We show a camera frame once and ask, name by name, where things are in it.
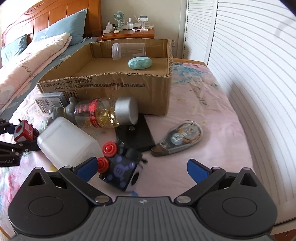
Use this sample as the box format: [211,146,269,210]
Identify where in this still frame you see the capsule bottle silver cap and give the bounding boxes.
[74,97,138,128]

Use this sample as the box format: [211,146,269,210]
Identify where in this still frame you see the small green desk fan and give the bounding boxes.
[113,11,125,31]

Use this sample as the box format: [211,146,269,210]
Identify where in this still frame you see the black cube red buttons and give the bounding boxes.
[97,141,147,192]

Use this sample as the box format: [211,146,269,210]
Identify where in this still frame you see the white phone stand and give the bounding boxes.
[137,15,149,31]

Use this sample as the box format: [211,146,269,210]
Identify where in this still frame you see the clear plastic jar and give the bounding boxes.
[111,43,146,61]

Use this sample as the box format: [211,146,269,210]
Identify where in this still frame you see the pink floral cloth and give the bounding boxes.
[1,63,254,237]

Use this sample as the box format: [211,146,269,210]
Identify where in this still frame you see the white translucent plastic box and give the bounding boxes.
[37,117,103,169]

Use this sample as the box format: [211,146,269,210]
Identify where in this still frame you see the pink folded quilt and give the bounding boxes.
[1,33,72,113]

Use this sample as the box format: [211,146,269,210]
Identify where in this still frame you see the black plate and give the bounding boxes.
[115,113,155,152]

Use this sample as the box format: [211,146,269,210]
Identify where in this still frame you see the clear spray bottle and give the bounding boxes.
[127,17,133,30]

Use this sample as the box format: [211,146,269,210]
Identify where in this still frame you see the wooden nightstand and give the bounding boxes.
[98,28,155,41]

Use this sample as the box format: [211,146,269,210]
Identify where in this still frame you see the correction tape dispenser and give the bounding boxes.
[151,120,203,157]

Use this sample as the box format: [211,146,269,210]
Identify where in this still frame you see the wooden headboard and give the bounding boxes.
[1,0,103,46]

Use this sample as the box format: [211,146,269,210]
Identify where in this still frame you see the red number cube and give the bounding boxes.
[14,120,34,143]

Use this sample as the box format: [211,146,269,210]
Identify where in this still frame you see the white power strip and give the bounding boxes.
[104,22,117,34]

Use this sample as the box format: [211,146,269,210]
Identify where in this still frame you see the teal oval case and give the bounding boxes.
[128,56,152,70]

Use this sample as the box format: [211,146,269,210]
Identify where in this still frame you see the clear pen refill case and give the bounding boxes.
[34,92,69,114]

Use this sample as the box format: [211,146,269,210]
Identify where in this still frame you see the brown cardboard box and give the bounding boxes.
[37,38,173,115]

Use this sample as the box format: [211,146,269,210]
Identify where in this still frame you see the blue pillow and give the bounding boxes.
[32,9,87,45]

